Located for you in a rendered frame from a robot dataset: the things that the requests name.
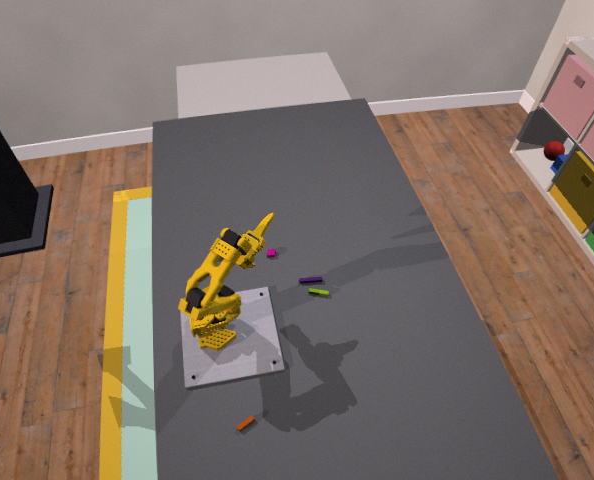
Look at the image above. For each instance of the purple rod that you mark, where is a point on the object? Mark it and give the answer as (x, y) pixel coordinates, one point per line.
(310, 280)

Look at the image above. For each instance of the orange rod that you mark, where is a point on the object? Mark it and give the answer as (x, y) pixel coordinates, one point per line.
(245, 423)

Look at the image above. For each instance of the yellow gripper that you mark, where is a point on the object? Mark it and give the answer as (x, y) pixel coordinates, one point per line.
(258, 233)

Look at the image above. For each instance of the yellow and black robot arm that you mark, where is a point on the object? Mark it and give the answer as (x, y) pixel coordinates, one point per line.
(206, 318)

